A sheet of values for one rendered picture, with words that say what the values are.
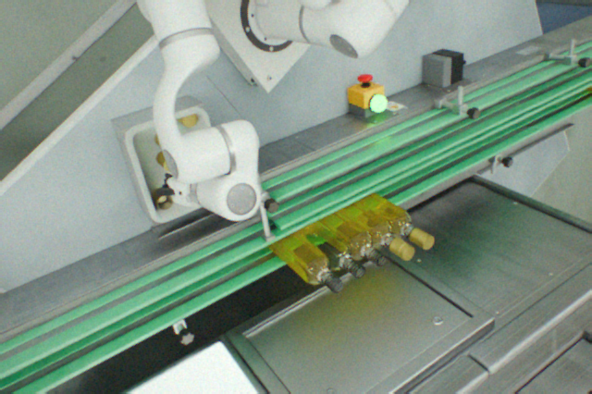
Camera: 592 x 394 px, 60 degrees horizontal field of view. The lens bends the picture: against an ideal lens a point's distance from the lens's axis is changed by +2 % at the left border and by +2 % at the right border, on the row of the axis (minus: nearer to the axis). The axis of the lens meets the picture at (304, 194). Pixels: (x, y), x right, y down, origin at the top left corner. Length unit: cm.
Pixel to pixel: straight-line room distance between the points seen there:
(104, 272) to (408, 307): 65
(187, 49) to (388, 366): 69
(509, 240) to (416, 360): 50
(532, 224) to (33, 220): 120
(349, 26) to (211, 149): 30
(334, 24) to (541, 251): 82
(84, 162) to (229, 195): 43
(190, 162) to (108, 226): 49
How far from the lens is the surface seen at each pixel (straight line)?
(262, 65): 112
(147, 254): 114
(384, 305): 117
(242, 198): 77
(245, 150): 76
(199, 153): 74
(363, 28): 86
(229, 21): 107
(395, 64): 147
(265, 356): 110
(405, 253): 109
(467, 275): 131
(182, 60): 76
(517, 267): 135
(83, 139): 110
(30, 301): 115
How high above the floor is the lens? 178
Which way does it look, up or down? 48 degrees down
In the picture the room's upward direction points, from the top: 124 degrees clockwise
